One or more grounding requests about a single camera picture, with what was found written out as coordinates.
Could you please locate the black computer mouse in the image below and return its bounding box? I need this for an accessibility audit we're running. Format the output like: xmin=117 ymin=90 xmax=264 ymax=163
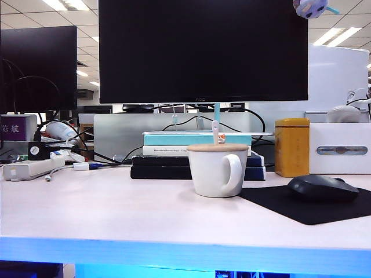
xmin=286 ymin=174 xmax=361 ymax=203

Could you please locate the black mouse pad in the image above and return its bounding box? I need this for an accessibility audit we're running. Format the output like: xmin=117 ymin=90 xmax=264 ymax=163
xmin=238 ymin=185 xmax=371 ymax=226

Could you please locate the teal cover book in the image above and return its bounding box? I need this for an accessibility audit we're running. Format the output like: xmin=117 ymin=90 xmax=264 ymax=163
xmin=141 ymin=131 xmax=252 ymax=147

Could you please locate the white spine book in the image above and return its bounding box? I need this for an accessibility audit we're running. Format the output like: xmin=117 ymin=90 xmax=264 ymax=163
xmin=141 ymin=145 xmax=253 ymax=157

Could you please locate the spoon with orange ornament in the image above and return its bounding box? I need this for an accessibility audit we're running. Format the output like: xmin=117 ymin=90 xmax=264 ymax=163
xmin=210 ymin=120 xmax=227 ymax=145

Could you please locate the wooden mug lid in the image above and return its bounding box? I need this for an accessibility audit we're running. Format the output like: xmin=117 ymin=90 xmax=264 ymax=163
xmin=186 ymin=143 xmax=250 ymax=152

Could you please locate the dark navy book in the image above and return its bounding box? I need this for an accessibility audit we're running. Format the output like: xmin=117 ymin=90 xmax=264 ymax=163
xmin=132 ymin=155 xmax=265 ymax=167
xmin=129 ymin=165 xmax=267 ymax=181

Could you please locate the white ceramic mug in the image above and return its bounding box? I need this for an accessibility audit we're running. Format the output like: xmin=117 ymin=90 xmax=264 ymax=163
xmin=187 ymin=149 xmax=249 ymax=199

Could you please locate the distant black monitor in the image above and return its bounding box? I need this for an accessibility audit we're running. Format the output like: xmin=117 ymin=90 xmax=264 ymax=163
xmin=122 ymin=103 xmax=154 ymax=113
xmin=83 ymin=105 xmax=112 ymax=114

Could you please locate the large black monitor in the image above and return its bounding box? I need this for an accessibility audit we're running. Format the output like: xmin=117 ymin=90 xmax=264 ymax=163
xmin=97 ymin=0 xmax=309 ymax=104

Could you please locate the yellow metal tin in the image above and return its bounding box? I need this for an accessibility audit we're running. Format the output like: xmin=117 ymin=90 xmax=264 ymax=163
xmin=274 ymin=117 xmax=311 ymax=178

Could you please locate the white plastic bottle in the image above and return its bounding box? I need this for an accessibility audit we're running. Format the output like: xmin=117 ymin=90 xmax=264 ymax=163
xmin=45 ymin=120 xmax=78 ymax=140

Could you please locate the black cube adapter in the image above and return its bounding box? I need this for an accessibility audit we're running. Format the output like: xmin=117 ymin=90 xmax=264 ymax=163
xmin=27 ymin=141 xmax=50 ymax=161

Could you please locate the white tissue box organizer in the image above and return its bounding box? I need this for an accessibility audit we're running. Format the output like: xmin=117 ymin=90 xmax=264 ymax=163
xmin=308 ymin=122 xmax=371 ymax=175

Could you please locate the white board panel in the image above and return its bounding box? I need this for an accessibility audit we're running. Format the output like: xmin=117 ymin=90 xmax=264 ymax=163
xmin=308 ymin=43 xmax=371 ymax=112

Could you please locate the white power strip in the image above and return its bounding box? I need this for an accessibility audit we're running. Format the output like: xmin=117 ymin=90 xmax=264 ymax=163
xmin=1 ymin=156 xmax=66 ymax=182

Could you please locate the smaller black monitor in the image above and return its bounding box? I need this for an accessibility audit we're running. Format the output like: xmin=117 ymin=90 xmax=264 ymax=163
xmin=0 ymin=25 xmax=78 ymax=114

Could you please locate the purple name sign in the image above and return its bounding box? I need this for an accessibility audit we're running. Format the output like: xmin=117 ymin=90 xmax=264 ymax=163
xmin=0 ymin=114 xmax=38 ymax=142

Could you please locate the ceiling light panel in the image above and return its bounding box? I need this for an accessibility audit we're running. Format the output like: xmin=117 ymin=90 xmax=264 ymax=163
xmin=312 ymin=27 xmax=363 ymax=47
xmin=42 ymin=0 xmax=89 ymax=12

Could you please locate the lilac plush toy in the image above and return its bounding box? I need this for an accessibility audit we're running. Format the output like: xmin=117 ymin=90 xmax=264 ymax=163
xmin=292 ymin=0 xmax=340 ymax=20

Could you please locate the black monitor cable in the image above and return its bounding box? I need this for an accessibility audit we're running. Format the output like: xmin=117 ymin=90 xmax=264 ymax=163
xmin=161 ymin=107 xmax=266 ymax=145

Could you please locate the white USB cable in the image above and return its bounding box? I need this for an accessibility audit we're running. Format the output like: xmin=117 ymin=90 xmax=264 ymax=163
xmin=44 ymin=165 xmax=74 ymax=182

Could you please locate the black looped cable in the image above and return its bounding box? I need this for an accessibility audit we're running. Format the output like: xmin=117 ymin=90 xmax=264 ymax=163
xmin=0 ymin=57 xmax=61 ymax=116

